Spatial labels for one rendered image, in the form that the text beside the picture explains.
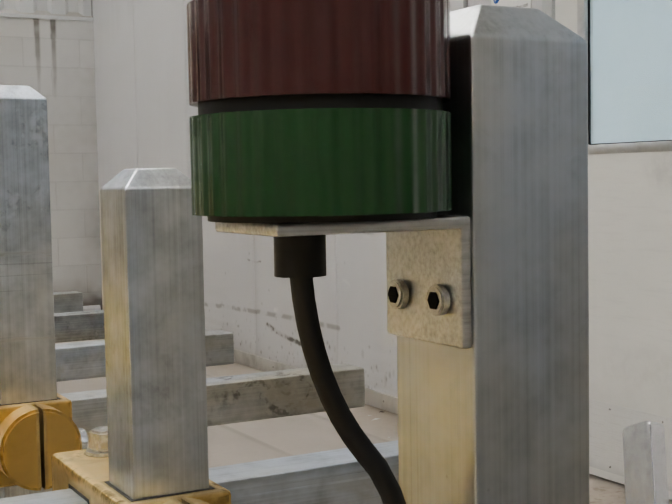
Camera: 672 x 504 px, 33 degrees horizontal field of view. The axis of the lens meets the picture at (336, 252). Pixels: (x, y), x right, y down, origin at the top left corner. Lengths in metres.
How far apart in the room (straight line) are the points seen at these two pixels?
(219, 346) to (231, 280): 5.96
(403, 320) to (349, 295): 5.46
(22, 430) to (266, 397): 0.21
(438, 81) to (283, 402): 0.62
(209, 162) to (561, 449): 0.11
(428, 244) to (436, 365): 0.03
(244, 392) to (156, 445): 0.34
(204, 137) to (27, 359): 0.50
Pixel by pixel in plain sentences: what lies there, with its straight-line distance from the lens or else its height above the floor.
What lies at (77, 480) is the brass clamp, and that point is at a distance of 0.56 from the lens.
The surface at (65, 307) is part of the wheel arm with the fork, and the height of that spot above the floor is 0.94.
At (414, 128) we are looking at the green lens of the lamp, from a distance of 0.25.
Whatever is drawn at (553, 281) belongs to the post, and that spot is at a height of 1.08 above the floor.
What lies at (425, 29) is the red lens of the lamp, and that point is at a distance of 0.25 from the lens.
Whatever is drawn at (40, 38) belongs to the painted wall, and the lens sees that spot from 9.47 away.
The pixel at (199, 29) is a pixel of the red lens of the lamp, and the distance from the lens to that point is 0.25.
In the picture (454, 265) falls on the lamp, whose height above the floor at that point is 1.09.
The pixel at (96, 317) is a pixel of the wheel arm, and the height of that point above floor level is 0.96.
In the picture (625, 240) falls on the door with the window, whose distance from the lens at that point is 4.14.
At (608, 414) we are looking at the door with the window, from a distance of 4.28.
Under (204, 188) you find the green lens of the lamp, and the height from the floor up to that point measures 1.11.
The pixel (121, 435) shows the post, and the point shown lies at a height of 1.00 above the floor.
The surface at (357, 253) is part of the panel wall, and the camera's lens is 5.66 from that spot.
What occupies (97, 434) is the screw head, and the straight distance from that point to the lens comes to 0.59.
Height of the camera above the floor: 1.11
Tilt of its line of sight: 4 degrees down
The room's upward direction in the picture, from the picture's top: 1 degrees counter-clockwise
